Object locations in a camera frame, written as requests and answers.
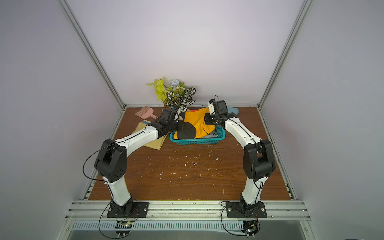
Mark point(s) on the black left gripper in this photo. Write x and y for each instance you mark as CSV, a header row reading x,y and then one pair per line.
x,y
180,125

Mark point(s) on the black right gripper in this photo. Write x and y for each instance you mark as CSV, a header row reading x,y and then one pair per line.
x,y
208,119

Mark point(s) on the teal plastic laundry basket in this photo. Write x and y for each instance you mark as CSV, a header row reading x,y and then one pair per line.
x,y
219,130

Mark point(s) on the pale yellow pillowcase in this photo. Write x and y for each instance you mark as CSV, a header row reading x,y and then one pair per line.
x,y
156,144

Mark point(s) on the yellow cartoon pillowcase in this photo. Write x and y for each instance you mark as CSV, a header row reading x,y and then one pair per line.
x,y
194,126

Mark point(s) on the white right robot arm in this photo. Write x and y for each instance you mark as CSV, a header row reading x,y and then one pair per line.
x,y
258,159

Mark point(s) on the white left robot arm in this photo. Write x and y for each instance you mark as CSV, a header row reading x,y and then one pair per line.
x,y
111,162

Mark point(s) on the pink hand brush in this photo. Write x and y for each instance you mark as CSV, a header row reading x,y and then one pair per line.
x,y
146,112

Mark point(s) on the artificial potted plant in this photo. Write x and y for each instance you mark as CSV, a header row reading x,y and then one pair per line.
x,y
175,95

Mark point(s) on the left controller board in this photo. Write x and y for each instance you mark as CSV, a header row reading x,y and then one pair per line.
x,y
123,228

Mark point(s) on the controller board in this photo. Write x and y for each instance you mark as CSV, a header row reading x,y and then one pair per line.
x,y
251,228
123,228

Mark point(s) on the right controller board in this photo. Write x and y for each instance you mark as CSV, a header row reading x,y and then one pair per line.
x,y
251,228

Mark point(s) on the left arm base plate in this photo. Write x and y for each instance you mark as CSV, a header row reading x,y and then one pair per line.
x,y
129,210

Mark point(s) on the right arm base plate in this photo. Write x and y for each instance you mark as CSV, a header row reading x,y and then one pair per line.
x,y
242,210

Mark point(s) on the aluminium front rail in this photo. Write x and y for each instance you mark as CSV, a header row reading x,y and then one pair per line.
x,y
180,215

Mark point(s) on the aluminium corner post left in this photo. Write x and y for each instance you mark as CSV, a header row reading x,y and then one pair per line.
x,y
90,50

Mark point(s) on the aluminium corner post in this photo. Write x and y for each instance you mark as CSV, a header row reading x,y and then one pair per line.
x,y
90,50
286,50

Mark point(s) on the aluminium corner post right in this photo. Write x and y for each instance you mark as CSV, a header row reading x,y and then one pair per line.
x,y
286,50

